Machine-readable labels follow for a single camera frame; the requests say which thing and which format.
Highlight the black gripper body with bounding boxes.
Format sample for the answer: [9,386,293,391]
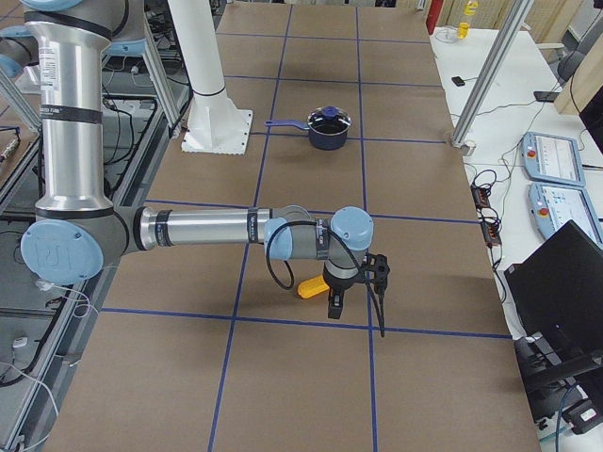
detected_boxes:
[322,269,355,297]

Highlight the yellow corn cob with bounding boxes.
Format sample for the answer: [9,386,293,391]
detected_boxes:
[297,276,330,299]

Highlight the glass pot lid blue knob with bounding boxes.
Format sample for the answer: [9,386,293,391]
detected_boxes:
[307,105,351,135]

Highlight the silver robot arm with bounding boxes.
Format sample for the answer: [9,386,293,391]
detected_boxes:
[1,25,39,78]
[21,1,388,318]

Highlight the dark blue saucepan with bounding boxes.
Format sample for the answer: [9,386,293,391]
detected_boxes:
[265,105,351,151]

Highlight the black laptop computer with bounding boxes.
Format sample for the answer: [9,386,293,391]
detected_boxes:
[504,220,602,350]

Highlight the lower blue teach pendant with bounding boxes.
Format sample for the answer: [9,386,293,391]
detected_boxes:
[528,182,602,245]

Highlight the blue teach pendant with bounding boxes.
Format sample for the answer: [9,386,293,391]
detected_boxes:
[521,132,585,187]
[528,182,602,245]

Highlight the small black puck device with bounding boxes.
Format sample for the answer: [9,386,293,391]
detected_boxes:
[451,76,465,87]

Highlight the upper blue teach pendant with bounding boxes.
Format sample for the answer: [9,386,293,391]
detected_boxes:
[521,132,585,187]

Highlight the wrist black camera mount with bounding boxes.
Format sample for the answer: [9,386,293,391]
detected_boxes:
[365,253,390,287]

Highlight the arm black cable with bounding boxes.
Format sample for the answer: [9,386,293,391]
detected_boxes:
[266,219,388,338]

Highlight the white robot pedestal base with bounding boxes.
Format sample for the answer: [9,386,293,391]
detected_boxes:
[169,0,253,155]

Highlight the aluminium frame post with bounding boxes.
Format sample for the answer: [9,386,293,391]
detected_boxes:
[450,0,534,156]

